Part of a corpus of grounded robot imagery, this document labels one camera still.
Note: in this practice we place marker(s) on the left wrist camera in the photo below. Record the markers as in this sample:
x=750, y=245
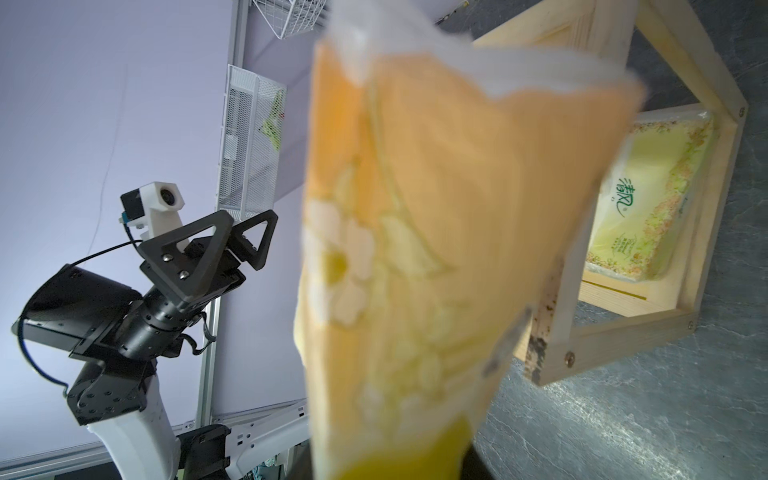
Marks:
x=152, y=209

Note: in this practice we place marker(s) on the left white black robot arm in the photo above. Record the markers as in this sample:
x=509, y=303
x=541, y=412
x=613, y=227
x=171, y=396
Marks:
x=118, y=399

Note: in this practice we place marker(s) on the orange tissue pack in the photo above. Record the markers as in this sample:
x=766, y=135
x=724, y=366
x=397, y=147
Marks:
x=444, y=181

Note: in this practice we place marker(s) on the long white wire wall basket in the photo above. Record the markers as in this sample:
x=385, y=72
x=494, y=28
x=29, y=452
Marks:
x=288, y=18

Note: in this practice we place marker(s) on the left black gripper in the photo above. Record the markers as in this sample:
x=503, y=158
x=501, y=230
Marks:
x=120, y=318

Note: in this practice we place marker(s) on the wooden two-tier shelf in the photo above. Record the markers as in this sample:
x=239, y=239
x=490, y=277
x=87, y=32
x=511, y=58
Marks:
x=586, y=319

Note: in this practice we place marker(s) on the white wire side basket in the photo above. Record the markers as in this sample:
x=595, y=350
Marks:
x=248, y=166

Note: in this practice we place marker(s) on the green leaf toy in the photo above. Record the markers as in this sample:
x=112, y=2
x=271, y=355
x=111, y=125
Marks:
x=272, y=125

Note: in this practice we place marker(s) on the green tissue pack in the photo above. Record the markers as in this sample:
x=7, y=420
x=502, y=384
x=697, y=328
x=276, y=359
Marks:
x=645, y=197

